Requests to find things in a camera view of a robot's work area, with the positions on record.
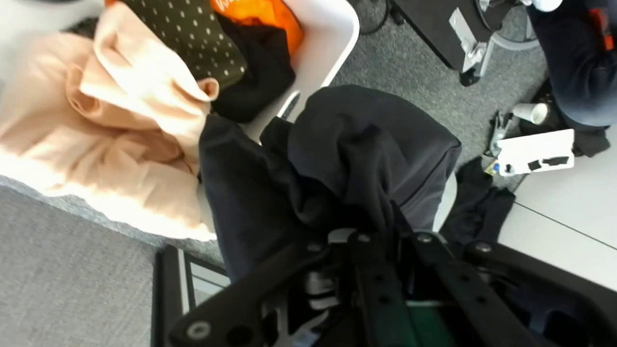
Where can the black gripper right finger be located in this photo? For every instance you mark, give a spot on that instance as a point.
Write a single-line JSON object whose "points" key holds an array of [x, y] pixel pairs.
{"points": [[514, 302]]}

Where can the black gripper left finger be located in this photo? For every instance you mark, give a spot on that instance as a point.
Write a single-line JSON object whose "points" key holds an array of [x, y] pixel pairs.
{"points": [[348, 277]]}

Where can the black clothing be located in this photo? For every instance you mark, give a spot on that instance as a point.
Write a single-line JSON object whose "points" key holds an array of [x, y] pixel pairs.
{"points": [[359, 148]]}

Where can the black fabric pile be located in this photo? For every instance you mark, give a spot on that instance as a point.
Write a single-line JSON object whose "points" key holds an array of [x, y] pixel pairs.
{"points": [[479, 206]]}

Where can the white box black slots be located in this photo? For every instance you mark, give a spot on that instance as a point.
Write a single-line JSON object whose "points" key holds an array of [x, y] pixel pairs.
{"points": [[533, 148]]}

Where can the white cup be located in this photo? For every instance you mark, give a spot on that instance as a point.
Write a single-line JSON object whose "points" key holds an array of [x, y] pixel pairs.
{"points": [[533, 113]]}

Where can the small black cloth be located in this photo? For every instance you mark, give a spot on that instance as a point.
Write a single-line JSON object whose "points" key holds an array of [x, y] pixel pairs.
{"points": [[263, 71]]}

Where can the black perforated board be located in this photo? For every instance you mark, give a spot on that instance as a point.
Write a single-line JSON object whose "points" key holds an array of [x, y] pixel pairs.
{"points": [[421, 30]]}

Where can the orange cloth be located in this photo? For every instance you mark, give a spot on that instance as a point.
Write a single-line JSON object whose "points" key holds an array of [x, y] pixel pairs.
{"points": [[263, 13]]}

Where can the dark dotted cloth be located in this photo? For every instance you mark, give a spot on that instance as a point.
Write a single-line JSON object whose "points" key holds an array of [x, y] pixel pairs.
{"points": [[194, 40]]}

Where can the peach cloth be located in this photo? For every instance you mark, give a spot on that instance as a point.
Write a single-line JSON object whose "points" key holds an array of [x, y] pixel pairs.
{"points": [[97, 142]]}

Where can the black metal frame leg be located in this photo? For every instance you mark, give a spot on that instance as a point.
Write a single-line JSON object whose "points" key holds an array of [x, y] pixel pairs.
{"points": [[168, 296]]}

